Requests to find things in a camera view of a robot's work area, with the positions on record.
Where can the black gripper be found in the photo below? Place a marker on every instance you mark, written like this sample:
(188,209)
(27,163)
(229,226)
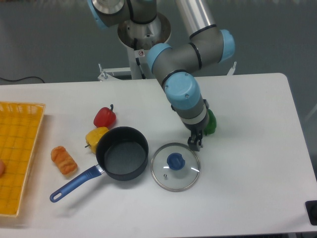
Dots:
(197,124)

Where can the green bell pepper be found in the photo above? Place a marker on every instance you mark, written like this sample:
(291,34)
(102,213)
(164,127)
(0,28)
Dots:
(212,124)

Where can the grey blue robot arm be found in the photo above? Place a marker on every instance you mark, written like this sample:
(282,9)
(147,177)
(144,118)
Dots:
(181,89)

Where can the glass lid blue knob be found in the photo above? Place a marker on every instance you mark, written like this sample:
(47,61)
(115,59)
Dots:
(175,167)

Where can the red bell pepper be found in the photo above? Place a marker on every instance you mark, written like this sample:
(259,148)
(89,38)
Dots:
(105,117)

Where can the yellow bell pepper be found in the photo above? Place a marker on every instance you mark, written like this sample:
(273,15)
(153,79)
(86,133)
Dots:
(93,137)

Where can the orange bread roll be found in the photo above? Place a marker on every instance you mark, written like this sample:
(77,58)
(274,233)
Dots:
(63,160)

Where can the black device at table corner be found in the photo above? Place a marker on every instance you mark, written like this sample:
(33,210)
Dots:
(311,207)

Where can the yellow woven basket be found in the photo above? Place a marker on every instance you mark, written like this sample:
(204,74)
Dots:
(20,124)

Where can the black saucepan blue handle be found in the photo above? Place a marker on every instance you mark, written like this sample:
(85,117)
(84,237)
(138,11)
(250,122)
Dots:
(122,153)

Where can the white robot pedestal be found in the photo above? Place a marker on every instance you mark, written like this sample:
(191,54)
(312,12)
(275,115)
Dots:
(145,33)

